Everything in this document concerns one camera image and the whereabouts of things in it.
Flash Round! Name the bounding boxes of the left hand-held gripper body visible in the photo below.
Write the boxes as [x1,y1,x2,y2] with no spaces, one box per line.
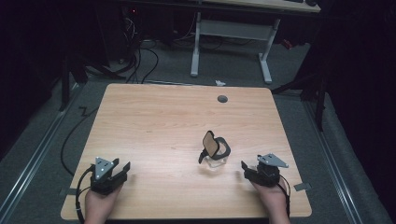
[90,157,128,196]

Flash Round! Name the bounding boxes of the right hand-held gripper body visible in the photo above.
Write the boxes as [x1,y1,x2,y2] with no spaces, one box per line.
[244,152,290,188]

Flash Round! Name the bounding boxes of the person's left hand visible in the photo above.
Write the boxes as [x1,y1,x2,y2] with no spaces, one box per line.
[84,184,123,224]

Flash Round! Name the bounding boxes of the left hand-held gripper black cable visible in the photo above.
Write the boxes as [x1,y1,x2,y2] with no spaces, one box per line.
[75,164,95,224]

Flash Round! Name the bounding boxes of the bundle of black cables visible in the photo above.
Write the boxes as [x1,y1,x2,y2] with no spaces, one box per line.
[87,12,161,85]

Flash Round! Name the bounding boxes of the right hand-held gripper black cable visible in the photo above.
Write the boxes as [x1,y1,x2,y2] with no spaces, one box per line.
[276,175,292,219]

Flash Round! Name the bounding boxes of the metal floor rail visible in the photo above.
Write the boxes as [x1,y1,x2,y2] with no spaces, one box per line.
[0,83,82,220]
[303,101,365,224]

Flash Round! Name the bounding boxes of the hand-held gripper black cable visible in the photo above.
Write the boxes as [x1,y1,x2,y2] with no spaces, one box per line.
[276,175,292,219]
[75,164,95,224]

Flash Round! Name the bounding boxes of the person's right hand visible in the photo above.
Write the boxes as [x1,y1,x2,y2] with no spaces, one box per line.
[250,180,291,224]

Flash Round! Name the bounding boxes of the black floor cable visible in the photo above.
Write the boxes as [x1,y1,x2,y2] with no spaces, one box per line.
[60,105,100,177]

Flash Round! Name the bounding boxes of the black metal stand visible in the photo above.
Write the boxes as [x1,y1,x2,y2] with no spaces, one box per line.
[271,62,331,133]
[58,52,90,112]

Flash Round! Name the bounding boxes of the clear cup with black lid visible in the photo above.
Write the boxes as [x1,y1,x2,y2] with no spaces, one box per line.
[197,130,233,169]

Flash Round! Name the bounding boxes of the white-framed desk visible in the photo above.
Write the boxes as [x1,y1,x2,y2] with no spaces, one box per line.
[190,0,321,85]

